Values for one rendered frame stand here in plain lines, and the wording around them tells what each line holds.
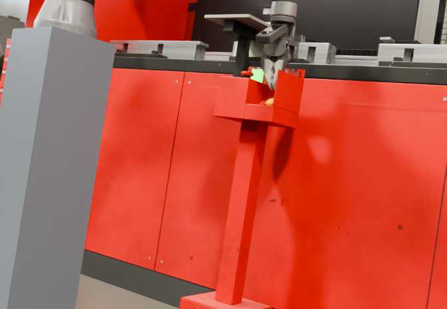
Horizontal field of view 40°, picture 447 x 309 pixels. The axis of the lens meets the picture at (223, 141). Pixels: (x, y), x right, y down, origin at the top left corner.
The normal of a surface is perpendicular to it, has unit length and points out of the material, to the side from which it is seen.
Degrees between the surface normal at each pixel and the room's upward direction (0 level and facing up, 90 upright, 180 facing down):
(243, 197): 90
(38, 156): 90
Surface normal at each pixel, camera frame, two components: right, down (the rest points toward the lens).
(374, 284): -0.58, -0.11
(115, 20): 0.80, 0.11
